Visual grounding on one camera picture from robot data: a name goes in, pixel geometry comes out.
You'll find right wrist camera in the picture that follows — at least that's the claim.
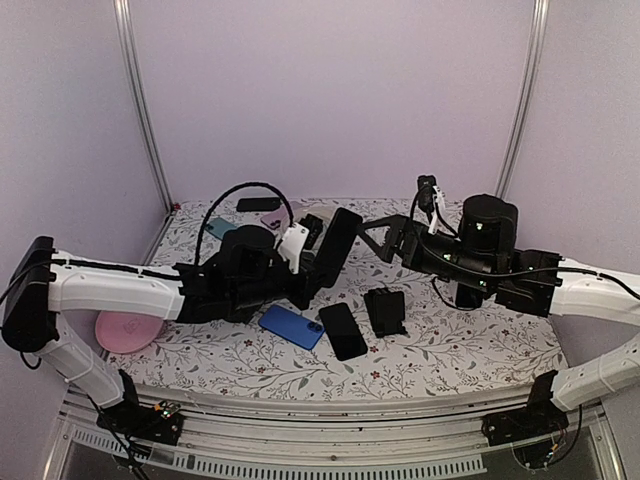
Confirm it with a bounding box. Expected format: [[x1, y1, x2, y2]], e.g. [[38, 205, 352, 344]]
[[417, 175, 444, 235]]

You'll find aluminium frame post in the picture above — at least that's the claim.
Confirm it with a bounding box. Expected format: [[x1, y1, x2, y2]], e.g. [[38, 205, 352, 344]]
[[112, 0, 174, 216], [494, 0, 550, 200]]

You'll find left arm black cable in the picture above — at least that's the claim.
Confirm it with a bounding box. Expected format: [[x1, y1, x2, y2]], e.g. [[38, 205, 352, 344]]
[[194, 181, 294, 266]]

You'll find small black phone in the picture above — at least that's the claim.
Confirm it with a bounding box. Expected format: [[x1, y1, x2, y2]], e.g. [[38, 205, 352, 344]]
[[314, 207, 363, 288]]

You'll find blue phone face down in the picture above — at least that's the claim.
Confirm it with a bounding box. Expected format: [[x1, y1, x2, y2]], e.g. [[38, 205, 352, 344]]
[[258, 305, 325, 350]]

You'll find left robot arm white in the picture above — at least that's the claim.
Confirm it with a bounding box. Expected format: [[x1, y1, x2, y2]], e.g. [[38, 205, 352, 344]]
[[1, 224, 320, 434]]

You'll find pink phone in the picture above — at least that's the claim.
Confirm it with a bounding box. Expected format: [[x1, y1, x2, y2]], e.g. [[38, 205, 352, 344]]
[[260, 206, 290, 230]]

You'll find front aluminium rail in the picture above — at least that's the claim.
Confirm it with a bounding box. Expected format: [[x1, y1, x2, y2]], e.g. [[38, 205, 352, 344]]
[[43, 387, 632, 479]]

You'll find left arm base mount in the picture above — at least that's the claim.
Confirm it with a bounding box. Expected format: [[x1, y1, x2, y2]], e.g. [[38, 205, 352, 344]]
[[96, 370, 185, 446]]

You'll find floral table mat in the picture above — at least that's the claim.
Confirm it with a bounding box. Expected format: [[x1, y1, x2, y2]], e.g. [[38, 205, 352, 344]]
[[102, 197, 571, 402]]

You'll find right aluminium frame post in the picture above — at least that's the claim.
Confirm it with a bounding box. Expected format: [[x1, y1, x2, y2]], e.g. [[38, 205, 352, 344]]
[[494, 0, 550, 200]]

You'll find black clamp phone stand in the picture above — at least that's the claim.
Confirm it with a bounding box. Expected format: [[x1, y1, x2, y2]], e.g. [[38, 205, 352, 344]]
[[364, 288, 407, 338]]

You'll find left aluminium frame post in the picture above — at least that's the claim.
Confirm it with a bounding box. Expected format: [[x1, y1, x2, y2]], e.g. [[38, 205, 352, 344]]
[[112, 0, 174, 216]]

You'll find pink round object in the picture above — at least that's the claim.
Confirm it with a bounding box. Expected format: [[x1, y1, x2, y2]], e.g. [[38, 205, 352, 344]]
[[95, 311, 164, 354]]

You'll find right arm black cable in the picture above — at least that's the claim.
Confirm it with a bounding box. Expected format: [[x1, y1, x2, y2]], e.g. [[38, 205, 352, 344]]
[[409, 192, 640, 311]]

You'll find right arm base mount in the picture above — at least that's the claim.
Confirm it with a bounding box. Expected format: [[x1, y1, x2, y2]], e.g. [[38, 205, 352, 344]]
[[481, 370, 569, 446]]

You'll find teal phone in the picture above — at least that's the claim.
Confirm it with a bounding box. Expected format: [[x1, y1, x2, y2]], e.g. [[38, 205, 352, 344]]
[[205, 217, 237, 240]]

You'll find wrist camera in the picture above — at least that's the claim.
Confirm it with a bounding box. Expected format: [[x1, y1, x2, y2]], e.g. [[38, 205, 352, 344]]
[[276, 214, 323, 274], [417, 175, 444, 235]]

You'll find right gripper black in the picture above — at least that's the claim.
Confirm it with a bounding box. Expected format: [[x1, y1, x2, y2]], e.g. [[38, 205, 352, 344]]
[[355, 214, 496, 293]]

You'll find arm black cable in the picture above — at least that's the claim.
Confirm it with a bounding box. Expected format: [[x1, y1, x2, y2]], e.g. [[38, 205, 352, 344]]
[[194, 181, 294, 266], [409, 192, 640, 311]]

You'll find white round dish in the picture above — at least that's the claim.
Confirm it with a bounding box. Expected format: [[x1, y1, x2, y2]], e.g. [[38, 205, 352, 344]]
[[294, 205, 336, 223]]

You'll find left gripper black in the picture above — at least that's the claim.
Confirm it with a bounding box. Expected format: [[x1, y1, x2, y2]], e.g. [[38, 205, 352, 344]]
[[230, 256, 336, 311]]

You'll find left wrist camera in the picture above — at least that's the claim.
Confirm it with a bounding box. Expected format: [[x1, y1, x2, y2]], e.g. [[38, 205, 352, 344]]
[[276, 214, 323, 274]]

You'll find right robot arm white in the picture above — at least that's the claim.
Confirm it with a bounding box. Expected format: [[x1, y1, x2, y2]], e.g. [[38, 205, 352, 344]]
[[359, 193, 639, 436]]

